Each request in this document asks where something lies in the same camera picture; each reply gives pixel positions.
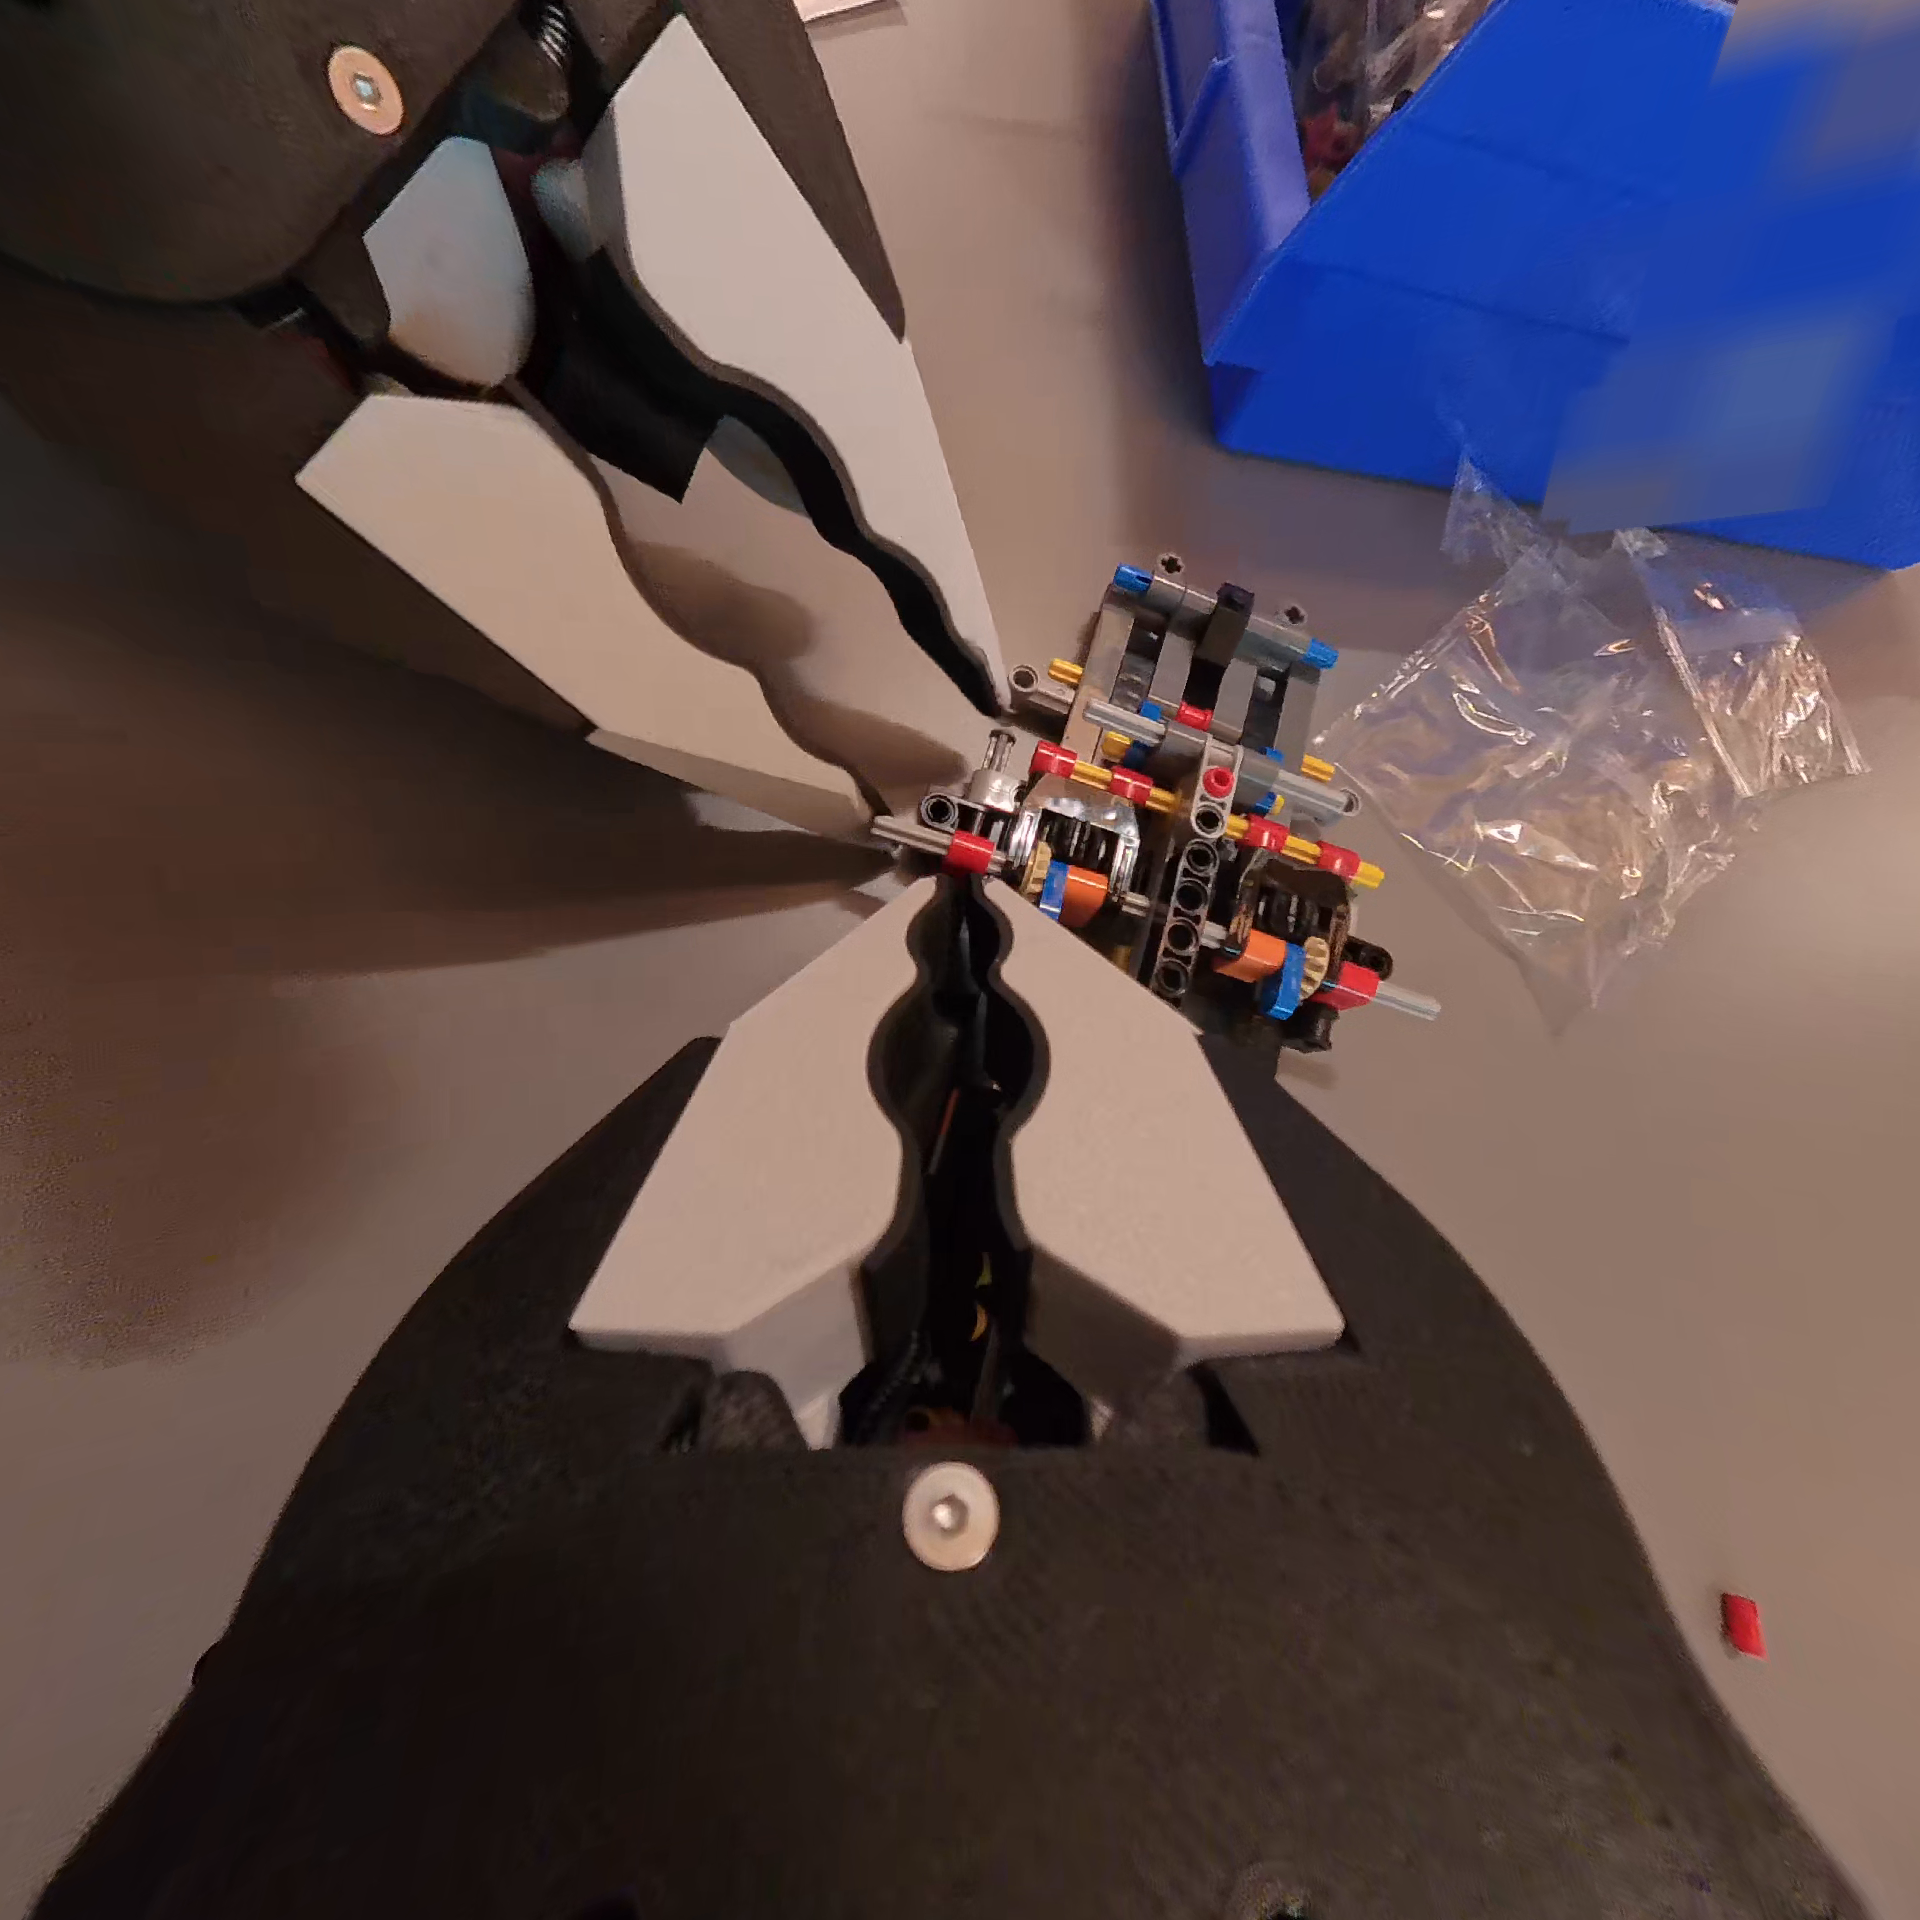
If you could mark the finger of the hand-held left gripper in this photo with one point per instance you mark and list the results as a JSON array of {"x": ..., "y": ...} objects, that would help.
[
  {"x": 795, "y": 255},
  {"x": 480, "y": 555}
]

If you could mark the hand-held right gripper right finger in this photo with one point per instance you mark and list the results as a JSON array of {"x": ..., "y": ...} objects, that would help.
[{"x": 1170, "y": 1198}]

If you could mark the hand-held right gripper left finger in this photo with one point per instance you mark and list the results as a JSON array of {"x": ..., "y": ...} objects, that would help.
[{"x": 736, "y": 1198}]

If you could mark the multicolour lego technic assembly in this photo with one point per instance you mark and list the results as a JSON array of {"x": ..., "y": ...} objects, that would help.
[{"x": 1186, "y": 902}]

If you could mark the pile of loose lego pieces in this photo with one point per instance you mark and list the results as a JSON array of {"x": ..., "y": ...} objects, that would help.
[{"x": 1327, "y": 136}]

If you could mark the red lego bush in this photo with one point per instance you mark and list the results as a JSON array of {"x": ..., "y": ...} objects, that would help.
[{"x": 1743, "y": 1624}]

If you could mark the large clear plastic bag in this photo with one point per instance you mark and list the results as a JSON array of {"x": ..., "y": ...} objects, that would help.
[{"x": 1547, "y": 810}]

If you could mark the blue plastic bin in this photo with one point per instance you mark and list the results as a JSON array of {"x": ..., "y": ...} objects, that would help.
[{"x": 1348, "y": 301}]

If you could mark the small clear plastic bag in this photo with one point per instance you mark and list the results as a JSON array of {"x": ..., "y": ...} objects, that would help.
[{"x": 1771, "y": 689}]

